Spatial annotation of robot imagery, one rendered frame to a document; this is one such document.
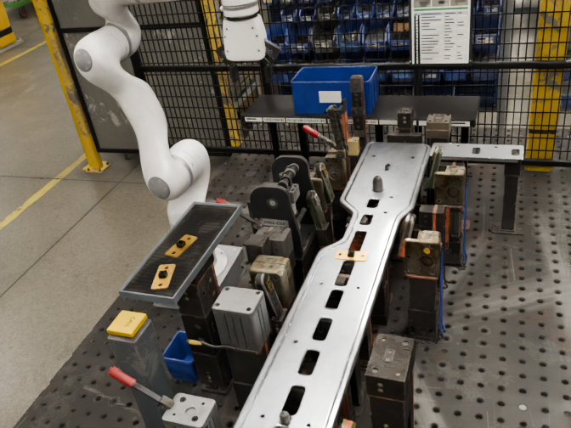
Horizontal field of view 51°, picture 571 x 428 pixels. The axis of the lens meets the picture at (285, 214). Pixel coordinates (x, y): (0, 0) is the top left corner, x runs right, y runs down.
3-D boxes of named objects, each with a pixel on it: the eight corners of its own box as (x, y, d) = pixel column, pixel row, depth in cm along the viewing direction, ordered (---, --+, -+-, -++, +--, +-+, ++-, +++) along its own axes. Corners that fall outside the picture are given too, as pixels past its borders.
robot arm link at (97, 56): (210, 174, 179) (183, 203, 167) (180, 182, 185) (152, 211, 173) (123, 16, 159) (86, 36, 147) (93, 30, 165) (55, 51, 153)
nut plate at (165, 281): (167, 289, 128) (166, 284, 127) (150, 290, 128) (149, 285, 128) (176, 264, 135) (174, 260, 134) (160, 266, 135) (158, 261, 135)
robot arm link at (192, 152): (161, 228, 183) (144, 160, 170) (191, 195, 197) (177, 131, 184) (196, 233, 179) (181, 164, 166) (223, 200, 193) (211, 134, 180)
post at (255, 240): (283, 359, 169) (262, 244, 147) (267, 356, 170) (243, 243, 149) (289, 346, 172) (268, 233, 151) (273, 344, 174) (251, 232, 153)
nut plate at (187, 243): (177, 258, 137) (176, 254, 136) (164, 255, 139) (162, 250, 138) (198, 238, 143) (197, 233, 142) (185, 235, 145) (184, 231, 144)
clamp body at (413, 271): (443, 348, 164) (444, 247, 146) (398, 341, 169) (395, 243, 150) (447, 325, 172) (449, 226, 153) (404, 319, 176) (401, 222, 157)
